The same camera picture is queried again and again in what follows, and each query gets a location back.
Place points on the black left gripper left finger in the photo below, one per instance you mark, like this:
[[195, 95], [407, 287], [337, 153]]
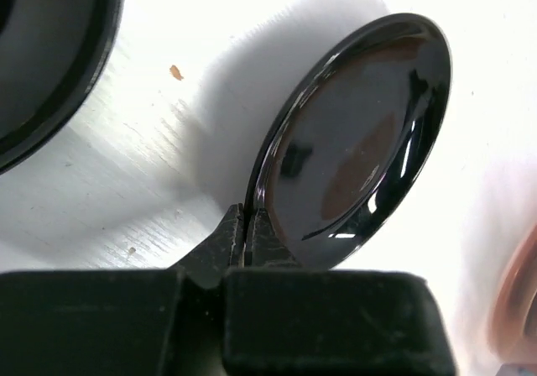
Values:
[[120, 321]]

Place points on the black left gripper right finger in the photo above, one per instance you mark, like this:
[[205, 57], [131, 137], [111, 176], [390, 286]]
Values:
[[280, 319]]

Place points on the black plate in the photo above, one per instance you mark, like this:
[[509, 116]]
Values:
[[52, 54], [352, 138]]

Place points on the pink translucent plastic bin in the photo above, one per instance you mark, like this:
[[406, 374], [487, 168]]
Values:
[[512, 332]]

